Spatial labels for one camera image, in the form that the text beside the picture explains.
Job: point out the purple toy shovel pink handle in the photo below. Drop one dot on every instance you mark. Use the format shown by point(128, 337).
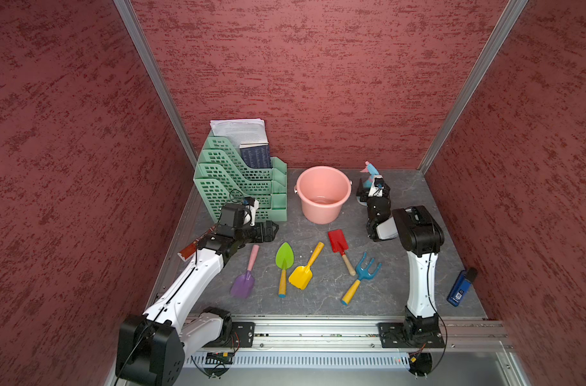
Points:
point(244, 283)

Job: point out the white paper sheets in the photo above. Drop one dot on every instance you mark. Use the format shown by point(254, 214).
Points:
point(241, 132)

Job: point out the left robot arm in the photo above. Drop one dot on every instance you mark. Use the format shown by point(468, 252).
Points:
point(152, 347)

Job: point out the dark blue booklet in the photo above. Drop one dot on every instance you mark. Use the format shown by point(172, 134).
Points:
point(256, 156)

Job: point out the left aluminium corner post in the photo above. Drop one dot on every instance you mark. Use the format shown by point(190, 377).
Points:
point(140, 41)

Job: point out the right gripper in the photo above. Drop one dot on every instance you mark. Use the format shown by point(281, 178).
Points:
point(364, 192)

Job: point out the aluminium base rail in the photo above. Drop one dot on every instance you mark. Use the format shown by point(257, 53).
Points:
point(371, 334)

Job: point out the blue handheld device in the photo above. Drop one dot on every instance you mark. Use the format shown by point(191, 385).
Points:
point(461, 286)

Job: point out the blue toy rake yellow handle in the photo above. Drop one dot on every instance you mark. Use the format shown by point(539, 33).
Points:
point(365, 272)

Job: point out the pink plastic bucket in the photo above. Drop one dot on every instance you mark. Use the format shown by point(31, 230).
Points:
point(323, 192)

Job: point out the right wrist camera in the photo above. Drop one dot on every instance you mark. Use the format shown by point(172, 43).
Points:
point(377, 186)

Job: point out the yellow toy scoop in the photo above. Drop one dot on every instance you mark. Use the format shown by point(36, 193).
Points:
point(302, 275)

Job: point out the red toy spade wooden handle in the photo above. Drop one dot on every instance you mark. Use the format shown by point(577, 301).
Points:
point(339, 245)

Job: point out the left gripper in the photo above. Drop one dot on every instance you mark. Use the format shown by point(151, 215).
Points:
point(269, 236)

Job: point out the teal pink spray bottle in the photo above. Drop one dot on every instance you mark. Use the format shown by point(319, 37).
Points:
point(372, 172)

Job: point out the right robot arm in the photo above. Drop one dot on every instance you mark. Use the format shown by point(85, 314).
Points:
point(422, 238)

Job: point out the green toy trowel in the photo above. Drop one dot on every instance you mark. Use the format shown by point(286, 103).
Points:
point(284, 259)

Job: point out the red flat package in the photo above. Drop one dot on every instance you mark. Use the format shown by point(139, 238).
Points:
point(189, 251)

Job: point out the right aluminium corner post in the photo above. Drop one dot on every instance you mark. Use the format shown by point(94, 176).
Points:
point(499, 34)

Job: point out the aluminium corner post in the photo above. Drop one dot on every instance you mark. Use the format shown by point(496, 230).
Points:
point(140, 41)
point(499, 34)

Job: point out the green plastic file organizer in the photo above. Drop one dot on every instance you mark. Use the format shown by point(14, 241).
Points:
point(221, 176)

